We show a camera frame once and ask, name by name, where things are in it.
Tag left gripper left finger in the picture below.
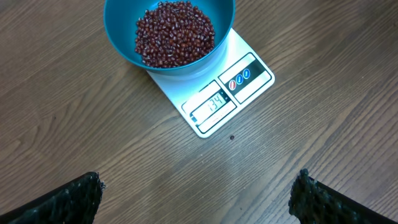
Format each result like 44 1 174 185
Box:
1 172 104 224

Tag red beans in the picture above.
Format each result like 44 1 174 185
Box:
134 1 215 68

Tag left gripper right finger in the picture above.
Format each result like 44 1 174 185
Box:
289 169 397 224

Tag white digital kitchen scale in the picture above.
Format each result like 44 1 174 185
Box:
149 29 275 138

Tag blue bowl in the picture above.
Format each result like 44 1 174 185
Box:
103 0 236 76

